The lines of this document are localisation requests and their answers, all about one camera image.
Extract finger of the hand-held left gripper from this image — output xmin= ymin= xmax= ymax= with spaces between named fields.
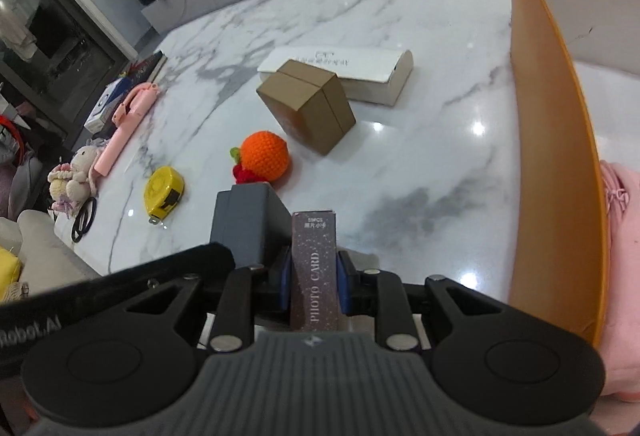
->
xmin=210 ymin=183 xmax=293 ymax=267

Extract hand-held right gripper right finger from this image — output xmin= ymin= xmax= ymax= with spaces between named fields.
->
xmin=337 ymin=251 xmax=506 ymax=352

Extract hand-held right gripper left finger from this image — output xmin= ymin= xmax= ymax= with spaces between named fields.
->
xmin=117 ymin=248 xmax=293 ymax=356

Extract dark photo card box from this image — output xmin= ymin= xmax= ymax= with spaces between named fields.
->
xmin=290 ymin=211 xmax=341 ymax=333

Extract orange cardboard box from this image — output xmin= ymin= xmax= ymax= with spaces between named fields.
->
xmin=509 ymin=0 xmax=612 ymax=349

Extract pink plush pillow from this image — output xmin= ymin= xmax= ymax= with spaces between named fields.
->
xmin=597 ymin=161 xmax=640 ymax=403

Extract yellow cushion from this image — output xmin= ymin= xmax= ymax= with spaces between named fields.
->
xmin=0 ymin=248 xmax=23 ymax=301

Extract beige sofa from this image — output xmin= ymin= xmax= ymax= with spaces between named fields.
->
xmin=0 ymin=210 xmax=103 ymax=297

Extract crochet orange toy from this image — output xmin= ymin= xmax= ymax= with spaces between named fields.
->
xmin=230 ymin=131 xmax=292 ymax=189

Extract yellow tape measure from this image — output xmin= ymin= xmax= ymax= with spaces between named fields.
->
xmin=144 ymin=167 xmax=185 ymax=225

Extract brown cube box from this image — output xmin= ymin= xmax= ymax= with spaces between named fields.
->
xmin=256 ymin=60 xmax=357 ymax=157

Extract small beige plush doll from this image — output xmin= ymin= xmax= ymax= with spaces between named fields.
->
xmin=47 ymin=138 xmax=108 ymax=217

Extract pink selfie stick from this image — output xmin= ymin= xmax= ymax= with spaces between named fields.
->
xmin=92 ymin=83 xmax=161 ymax=177

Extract white and blue box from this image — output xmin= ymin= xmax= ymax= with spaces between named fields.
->
xmin=84 ymin=78 xmax=132 ymax=133

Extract white long box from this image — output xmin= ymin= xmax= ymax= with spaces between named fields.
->
xmin=257 ymin=46 xmax=415 ymax=107

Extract glass sliding door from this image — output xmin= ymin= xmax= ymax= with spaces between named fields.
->
xmin=0 ymin=0 xmax=138 ymax=127

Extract black hair ties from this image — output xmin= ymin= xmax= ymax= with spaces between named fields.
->
xmin=70 ymin=197 xmax=98 ymax=244

